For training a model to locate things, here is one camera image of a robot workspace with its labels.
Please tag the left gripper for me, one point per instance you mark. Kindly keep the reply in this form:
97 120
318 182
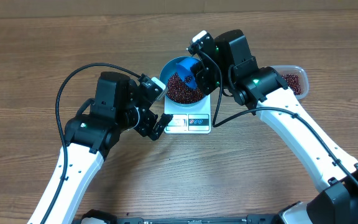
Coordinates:
150 118

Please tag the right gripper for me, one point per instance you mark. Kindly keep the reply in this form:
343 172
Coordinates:
206 79

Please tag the blue plastic measuring scoop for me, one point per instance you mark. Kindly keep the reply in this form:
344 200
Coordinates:
183 68

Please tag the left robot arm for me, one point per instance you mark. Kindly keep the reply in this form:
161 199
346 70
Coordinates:
120 104

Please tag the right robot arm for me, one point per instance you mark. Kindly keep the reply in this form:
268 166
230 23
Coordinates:
226 62

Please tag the red beans in scoop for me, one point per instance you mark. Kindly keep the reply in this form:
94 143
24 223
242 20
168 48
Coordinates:
188 79

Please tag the white digital kitchen scale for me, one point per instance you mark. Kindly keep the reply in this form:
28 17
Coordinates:
192 118

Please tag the red beans in bowl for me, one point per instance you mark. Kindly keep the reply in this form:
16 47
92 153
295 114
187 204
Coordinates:
181 93

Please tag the teal blue bowl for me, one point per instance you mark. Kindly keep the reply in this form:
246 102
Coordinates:
169 69

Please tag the red adzuki beans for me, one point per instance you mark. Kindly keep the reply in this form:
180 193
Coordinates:
293 82

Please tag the clear plastic food container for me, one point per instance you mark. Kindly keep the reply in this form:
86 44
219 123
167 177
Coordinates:
285 69

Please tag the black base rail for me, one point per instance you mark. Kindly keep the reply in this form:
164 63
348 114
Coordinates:
97 216

